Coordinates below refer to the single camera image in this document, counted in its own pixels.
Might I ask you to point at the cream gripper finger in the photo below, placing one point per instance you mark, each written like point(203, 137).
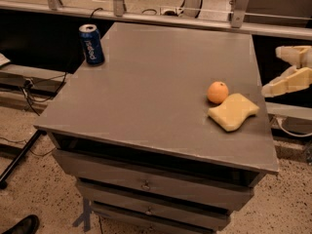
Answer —
point(291, 80)
point(300, 56)

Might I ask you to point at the orange fruit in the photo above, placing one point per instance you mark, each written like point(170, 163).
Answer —
point(217, 92)

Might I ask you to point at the yellow sponge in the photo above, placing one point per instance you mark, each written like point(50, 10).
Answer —
point(233, 112)

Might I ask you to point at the white power strip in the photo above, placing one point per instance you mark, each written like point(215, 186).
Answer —
point(171, 11)

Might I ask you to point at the middle drawer front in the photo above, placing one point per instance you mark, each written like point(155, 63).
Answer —
point(152, 206)

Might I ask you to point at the drawer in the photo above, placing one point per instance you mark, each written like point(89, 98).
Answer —
point(149, 223)
point(152, 206)
point(213, 193)

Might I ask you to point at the bottom drawer front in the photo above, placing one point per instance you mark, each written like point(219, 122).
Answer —
point(149, 223)

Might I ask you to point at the grey drawer cabinet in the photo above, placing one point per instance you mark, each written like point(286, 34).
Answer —
point(147, 106)

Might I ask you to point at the top drawer front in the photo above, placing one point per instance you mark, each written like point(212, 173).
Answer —
point(213, 193)

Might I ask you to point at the blue pepsi can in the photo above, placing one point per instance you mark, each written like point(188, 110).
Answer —
point(90, 40)

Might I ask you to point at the black metal pole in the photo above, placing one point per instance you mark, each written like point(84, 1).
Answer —
point(21, 153)

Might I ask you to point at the black shoe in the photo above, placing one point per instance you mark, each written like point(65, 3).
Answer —
point(28, 225)

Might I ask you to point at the metal window rail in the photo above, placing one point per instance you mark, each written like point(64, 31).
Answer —
point(246, 28)

